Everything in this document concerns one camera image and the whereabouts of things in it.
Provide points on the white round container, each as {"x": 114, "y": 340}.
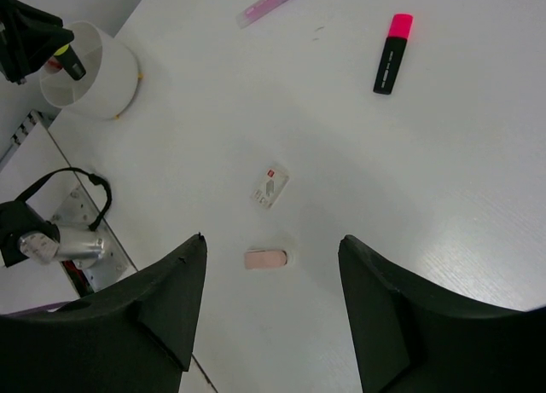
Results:
{"x": 110, "y": 82}

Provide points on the pink black highlighter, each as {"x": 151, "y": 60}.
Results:
{"x": 393, "y": 53}

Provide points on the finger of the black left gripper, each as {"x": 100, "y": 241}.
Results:
{"x": 29, "y": 37}

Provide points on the pink eraser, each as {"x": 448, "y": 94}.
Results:
{"x": 265, "y": 259}

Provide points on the yellow black highlighter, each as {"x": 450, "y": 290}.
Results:
{"x": 70, "y": 62}

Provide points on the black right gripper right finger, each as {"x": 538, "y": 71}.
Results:
{"x": 412, "y": 335}

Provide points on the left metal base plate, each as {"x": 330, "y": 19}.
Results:
{"x": 92, "y": 260}

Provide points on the white eraser with label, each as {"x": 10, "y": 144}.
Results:
{"x": 269, "y": 186}

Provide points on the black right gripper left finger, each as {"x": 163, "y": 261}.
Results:
{"x": 137, "y": 335}

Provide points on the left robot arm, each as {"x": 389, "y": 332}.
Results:
{"x": 25, "y": 235}

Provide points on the red pen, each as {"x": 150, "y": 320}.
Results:
{"x": 52, "y": 65}

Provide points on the purple pink highlighter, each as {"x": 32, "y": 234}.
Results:
{"x": 256, "y": 11}

